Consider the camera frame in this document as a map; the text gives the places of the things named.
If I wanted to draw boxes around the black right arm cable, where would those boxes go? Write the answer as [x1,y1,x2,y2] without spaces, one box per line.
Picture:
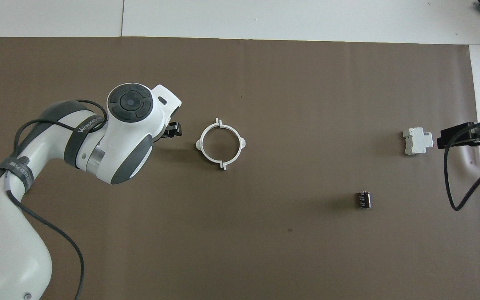
[443,120,480,211]

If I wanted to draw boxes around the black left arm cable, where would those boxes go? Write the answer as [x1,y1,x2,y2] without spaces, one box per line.
[0,99,108,300]

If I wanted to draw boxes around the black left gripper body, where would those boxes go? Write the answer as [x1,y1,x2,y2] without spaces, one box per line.
[158,122,177,138]

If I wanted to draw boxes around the black cylindrical capacitor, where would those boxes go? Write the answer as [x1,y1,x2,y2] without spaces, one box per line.
[356,191,372,209]

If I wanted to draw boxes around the white half pipe clamp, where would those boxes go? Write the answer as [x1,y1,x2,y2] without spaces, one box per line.
[196,118,225,170]
[218,119,247,171]

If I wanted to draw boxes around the brown paper mat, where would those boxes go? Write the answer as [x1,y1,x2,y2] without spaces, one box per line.
[0,36,480,300]

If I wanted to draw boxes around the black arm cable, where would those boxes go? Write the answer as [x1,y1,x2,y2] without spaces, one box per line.
[0,99,108,300]
[443,120,480,211]

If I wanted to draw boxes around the white circuit breaker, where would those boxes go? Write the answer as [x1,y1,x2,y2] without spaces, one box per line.
[402,127,435,156]

